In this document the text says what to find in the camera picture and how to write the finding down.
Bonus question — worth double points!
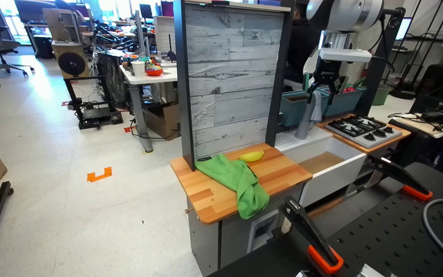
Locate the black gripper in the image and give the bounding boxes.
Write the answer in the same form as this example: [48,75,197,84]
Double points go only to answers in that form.
[310,69,344,106]

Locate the grey toy kitchen tap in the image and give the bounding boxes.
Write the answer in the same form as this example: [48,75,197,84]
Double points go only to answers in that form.
[296,87,327,140]

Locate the teal plastic bin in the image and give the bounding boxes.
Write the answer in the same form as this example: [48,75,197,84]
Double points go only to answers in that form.
[280,83,367,129]

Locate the grey toy stove top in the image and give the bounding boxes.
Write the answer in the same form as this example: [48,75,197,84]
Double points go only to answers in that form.
[327,114,404,151]

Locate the white toy sink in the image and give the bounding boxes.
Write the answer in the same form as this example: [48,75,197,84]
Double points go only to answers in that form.
[274,124,370,209]

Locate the grey wood-pattern back panel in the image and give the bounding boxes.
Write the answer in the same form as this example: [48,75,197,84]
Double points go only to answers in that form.
[173,0,294,171]

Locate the yellow banana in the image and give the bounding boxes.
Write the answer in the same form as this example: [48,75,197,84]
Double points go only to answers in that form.
[237,149,267,164]

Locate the black clamp orange tip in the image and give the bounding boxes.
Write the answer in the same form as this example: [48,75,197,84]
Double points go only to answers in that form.
[368,154,436,203]
[279,198,347,277]

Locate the green cloth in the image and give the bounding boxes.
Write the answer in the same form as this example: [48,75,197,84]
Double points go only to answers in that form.
[196,152,273,221]

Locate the wooden top kitchen cabinet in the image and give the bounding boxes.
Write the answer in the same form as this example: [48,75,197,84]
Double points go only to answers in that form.
[170,112,413,277]

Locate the open cardboard box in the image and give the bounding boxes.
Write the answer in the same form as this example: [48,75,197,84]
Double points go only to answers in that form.
[144,101,182,141]

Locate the red bowl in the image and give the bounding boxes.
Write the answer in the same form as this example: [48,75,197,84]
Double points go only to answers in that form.
[145,66,165,78]

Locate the white table grey legs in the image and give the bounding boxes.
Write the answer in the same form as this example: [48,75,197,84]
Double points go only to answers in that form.
[119,60,180,154]

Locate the white cup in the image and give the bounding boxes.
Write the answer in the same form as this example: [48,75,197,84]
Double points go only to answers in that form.
[131,60,147,78]

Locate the wooden speaker box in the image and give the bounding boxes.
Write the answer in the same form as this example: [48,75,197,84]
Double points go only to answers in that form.
[51,41,96,80]

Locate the dark office chair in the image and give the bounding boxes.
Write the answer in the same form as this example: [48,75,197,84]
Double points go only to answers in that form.
[0,24,36,77]

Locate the black metal post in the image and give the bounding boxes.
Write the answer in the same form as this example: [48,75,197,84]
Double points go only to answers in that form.
[354,6,407,118]

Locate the black frame 3D printer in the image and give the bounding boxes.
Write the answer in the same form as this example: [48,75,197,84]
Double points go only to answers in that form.
[64,75,125,131]

